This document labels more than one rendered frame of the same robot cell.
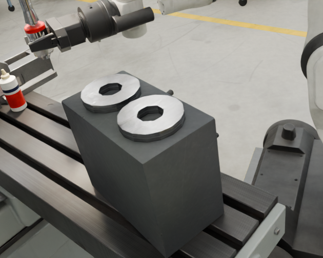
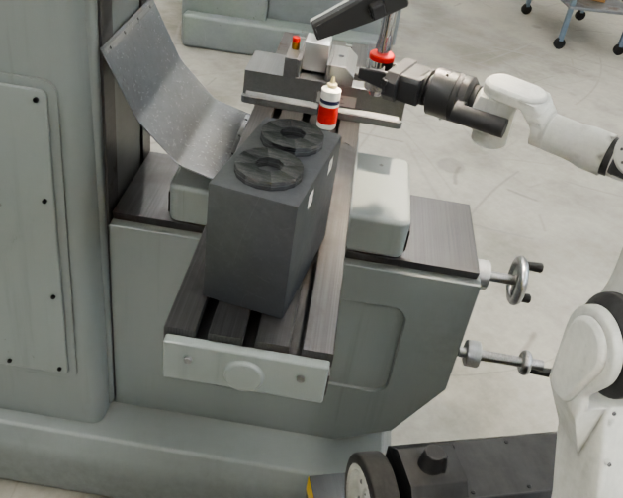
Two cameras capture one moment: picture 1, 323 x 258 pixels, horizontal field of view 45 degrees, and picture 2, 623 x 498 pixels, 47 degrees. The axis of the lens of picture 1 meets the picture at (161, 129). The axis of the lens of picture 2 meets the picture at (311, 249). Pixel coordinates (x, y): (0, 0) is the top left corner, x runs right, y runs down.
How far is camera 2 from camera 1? 63 cm
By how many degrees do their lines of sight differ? 34
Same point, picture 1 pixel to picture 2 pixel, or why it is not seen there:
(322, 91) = (562, 362)
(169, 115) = (273, 175)
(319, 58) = (581, 315)
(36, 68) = (381, 104)
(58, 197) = not seen: hidden behind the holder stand
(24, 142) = not seen: hidden behind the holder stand
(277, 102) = not seen: outside the picture
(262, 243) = (272, 366)
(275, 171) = (524, 456)
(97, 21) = (438, 93)
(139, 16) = (483, 120)
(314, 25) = (616, 277)
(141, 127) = (245, 164)
